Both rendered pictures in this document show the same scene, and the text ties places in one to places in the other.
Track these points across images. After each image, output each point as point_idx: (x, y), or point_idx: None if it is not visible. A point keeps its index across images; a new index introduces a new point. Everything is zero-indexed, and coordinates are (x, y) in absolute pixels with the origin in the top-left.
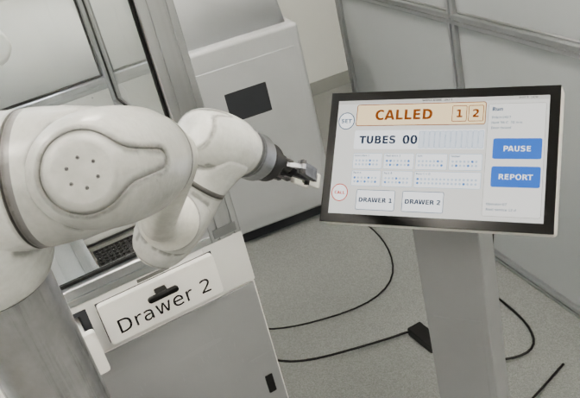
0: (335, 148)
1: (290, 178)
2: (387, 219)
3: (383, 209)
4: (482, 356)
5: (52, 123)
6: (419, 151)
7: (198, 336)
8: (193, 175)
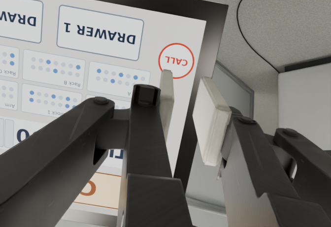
0: (178, 147)
1: (228, 127)
2: None
3: (81, 11)
4: None
5: None
6: (12, 113)
7: None
8: None
